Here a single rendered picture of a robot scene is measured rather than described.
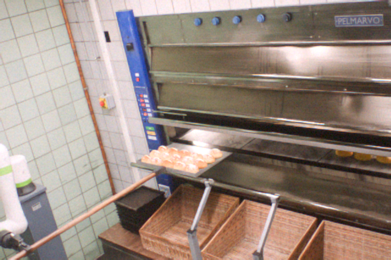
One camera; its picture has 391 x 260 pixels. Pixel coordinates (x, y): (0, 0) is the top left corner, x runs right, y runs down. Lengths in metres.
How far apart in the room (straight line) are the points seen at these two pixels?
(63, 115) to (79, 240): 1.09
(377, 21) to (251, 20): 0.73
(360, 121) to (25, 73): 2.49
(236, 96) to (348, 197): 0.89
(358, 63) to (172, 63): 1.32
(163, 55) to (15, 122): 1.27
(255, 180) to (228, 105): 0.52
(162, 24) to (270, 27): 0.85
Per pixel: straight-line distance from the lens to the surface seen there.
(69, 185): 4.41
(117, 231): 4.04
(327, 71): 2.74
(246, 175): 3.40
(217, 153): 3.32
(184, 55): 3.38
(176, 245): 3.42
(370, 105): 2.73
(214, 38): 3.17
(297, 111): 2.94
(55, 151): 4.28
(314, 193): 3.13
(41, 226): 3.60
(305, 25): 2.77
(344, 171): 2.95
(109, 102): 4.09
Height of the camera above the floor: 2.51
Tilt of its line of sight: 19 degrees down
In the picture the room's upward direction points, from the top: 12 degrees counter-clockwise
